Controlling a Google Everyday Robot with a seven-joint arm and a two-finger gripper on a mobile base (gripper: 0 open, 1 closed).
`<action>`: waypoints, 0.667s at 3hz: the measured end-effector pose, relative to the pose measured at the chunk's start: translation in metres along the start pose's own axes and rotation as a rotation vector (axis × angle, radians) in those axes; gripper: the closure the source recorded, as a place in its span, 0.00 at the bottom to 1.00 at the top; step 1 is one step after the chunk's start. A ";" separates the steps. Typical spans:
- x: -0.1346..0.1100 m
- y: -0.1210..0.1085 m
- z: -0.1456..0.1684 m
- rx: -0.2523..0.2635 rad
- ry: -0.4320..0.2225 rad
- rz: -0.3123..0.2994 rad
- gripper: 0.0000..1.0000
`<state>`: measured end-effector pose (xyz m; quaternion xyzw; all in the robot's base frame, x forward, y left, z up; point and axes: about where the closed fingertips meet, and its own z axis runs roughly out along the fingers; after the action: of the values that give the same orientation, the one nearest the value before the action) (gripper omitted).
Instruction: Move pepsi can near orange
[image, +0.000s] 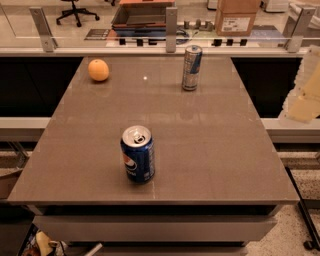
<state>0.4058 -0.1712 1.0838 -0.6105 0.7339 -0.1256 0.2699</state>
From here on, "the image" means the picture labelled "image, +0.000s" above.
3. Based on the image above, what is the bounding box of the grey open tray box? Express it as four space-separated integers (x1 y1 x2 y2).
112 6 166 28

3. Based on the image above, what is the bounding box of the grey table drawer front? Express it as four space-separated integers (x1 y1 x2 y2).
33 215 276 242

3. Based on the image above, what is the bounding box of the black office chair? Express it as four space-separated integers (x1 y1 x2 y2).
56 0 100 27

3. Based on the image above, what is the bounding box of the brown cardboard box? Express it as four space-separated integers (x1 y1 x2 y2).
215 0 260 36

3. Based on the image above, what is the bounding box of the blue pepsi can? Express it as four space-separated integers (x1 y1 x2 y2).
120 125 155 184

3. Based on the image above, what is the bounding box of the middle metal glass bracket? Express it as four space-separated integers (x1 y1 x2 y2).
165 7 177 53

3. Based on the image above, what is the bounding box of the metal glass bracket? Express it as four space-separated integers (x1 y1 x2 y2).
283 7 315 53
165 7 177 53
29 7 57 52

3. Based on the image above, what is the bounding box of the left metal glass bracket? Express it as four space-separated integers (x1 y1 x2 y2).
29 7 57 52

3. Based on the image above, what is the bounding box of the silver blue red bull can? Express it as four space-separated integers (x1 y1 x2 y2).
182 45 203 91

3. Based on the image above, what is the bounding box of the orange fruit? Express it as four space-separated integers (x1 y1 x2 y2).
88 59 109 81

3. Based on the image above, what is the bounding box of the right metal glass bracket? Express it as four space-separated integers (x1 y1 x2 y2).
283 7 315 53

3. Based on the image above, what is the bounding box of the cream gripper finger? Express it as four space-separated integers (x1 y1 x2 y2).
279 45 320 123

